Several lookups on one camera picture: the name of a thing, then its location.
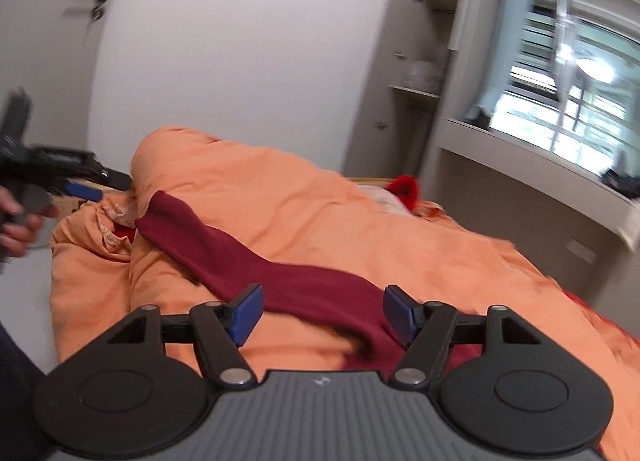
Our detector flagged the dark red long-sleeve shirt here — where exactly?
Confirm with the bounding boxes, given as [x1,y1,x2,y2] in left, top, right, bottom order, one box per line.
[136,192,477,375]

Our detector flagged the dark clothes pile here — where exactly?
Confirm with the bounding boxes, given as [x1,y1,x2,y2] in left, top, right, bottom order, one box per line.
[601,169,640,200]

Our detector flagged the person's left hand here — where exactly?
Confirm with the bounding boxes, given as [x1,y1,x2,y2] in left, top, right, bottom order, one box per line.
[1,187,58,257]

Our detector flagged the orange duvet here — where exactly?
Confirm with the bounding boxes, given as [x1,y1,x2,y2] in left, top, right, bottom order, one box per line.
[50,128,639,460]

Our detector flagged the floral pink pillow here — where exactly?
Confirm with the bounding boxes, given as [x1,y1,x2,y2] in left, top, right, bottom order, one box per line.
[357,184,412,216]

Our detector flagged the bright red plush item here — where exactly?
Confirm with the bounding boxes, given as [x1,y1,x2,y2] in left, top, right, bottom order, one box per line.
[385,175,420,212]

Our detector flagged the grey window ledge desk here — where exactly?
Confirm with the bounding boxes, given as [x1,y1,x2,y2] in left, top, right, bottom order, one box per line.
[422,119,639,318]

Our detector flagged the grey wardrobe cabinet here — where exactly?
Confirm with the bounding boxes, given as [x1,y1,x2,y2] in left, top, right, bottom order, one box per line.
[343,0,462,177]

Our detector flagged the white garment on ledge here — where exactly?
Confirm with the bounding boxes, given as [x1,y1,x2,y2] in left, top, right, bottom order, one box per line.
[617,203,640,252]

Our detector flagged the plastic bag on shelf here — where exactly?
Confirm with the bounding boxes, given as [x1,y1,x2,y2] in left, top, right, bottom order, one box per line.
[401,60,445,94]

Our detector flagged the light blue curtain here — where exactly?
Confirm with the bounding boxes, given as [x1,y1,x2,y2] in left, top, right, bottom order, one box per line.
[463,0,532,130]

